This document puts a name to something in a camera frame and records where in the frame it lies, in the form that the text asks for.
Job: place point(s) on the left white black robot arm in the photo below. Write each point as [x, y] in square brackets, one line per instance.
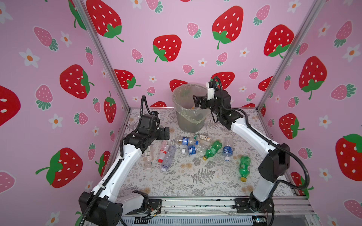
[99, 206]

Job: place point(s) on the small clear bottle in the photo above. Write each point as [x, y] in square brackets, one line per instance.
[149, 157]

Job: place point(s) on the small bottle blue label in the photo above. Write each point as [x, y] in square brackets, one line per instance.
[194, 149]
[187, 141]

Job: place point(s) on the crushed clear bottle white cap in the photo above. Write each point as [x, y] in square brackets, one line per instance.
[169, 158]

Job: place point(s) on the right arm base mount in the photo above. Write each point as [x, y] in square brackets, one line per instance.
[253, 206]

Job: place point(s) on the small bottle blue label upper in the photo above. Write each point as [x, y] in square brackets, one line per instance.
[187, 141]

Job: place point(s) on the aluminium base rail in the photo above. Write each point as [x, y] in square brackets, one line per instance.
[218, 211]

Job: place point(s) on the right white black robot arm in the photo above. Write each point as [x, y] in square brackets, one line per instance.
[276, 157]

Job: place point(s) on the grey mesh waste bin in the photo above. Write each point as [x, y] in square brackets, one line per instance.
[189, 118]

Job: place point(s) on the clear bottle red cap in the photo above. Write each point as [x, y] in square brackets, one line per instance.
[163, 150]

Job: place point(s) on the clear bottle bird label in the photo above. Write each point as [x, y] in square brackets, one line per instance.
[203, 139]

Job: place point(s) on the small bottle blue label lower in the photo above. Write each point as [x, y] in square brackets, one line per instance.
[194, 149]

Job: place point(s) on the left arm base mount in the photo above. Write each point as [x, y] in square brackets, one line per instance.
[152, 207]

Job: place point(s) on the clear plastic bin liner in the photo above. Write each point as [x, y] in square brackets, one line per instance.
[186, 97]

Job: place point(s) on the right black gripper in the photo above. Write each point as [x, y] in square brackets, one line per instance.
[198, 101]

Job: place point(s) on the green bottle yellow cap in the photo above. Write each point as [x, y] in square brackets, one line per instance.
[244, 168]
[212, 150]

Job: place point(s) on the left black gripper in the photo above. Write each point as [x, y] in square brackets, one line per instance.
[161, 136]

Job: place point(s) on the blue label bottle white cap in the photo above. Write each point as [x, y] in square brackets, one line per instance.
[227, 151]

